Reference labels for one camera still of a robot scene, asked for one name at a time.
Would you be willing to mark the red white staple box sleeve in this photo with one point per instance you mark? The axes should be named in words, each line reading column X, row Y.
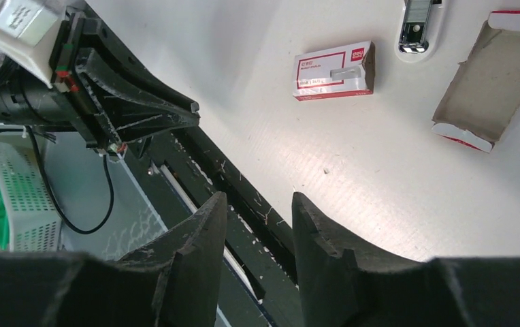
column 344, row 71

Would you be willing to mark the cardboard staple box tray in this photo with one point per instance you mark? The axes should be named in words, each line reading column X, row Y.
column 484, row 94

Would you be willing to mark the white perforated plastic basket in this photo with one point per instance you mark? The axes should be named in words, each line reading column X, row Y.
column 33, row 221

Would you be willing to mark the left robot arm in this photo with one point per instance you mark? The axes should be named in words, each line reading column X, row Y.
column 26, row 100

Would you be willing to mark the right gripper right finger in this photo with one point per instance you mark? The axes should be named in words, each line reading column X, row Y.
column 345, row 280

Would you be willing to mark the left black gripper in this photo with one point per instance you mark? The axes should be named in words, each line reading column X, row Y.
column 105, row 93

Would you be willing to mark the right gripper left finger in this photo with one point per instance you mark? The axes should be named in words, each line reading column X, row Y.
column 173, row 280

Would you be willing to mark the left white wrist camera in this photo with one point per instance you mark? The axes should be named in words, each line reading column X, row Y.
column 28, row 32

